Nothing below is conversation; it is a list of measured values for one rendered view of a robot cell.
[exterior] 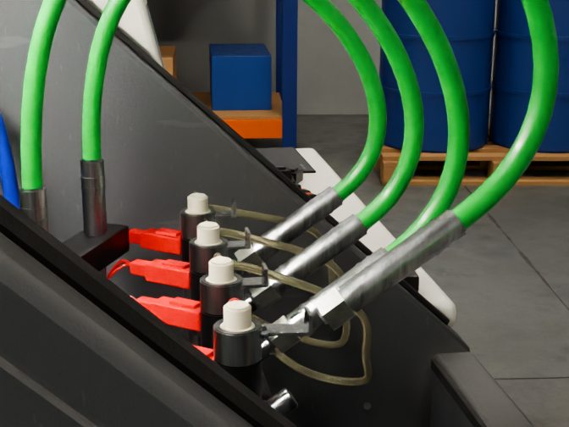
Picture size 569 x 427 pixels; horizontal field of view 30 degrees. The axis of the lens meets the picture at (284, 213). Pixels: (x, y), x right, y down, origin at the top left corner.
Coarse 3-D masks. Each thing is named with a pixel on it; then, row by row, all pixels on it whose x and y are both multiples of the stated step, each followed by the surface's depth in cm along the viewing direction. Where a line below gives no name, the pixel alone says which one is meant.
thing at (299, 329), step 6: (264, 324) 61; (270, 324) 62; (276, 324) 62; (282, 324) 62; (288, 324) 62; (294, 324) 62; (300, 324) 62; (264, 330) 61; (270, 330) 61; (276, 330) 61; (282, 330) 61; (288, 330) 61; (294, 330) 61; (300, 330) 61; (306, 330) 61; (264, 336) 60
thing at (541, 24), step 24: (528, 0) 58; (528, 24) 59; (552, 24) 58; (552, 48) 58; (552, 72) 59; (552, 96) 59; (528, 120) 60; (528, 144) 60; (504, 168) 60; (480, 192) 60; (504, 192) 60; (480, 216) 61
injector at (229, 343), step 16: (256, 320) 61; (224, 336) 60; (240, 336) 59; (256, 336) 60; (224, 352) 60; (240, 352) 60; (256, 352) 60; (224, 368) 60; (240, 368) 60; (256, 368) 60; (256, 384) 61; (272, 400) 62; (288, 400) 62
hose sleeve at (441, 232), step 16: (432, 224) 61; (448, 224) 60; (416, 240) 60; (432, 240) 60; (448, 240) 60; (384, 256) 61; (400, 256) 60; (416, 256) 60; (432, 256) 61; (368, 272) 61; (384, 272) 60; (400, 272) 60; (352, 288) 60; (368, 288) 60; (384, 288) 61; (352, 304) 60
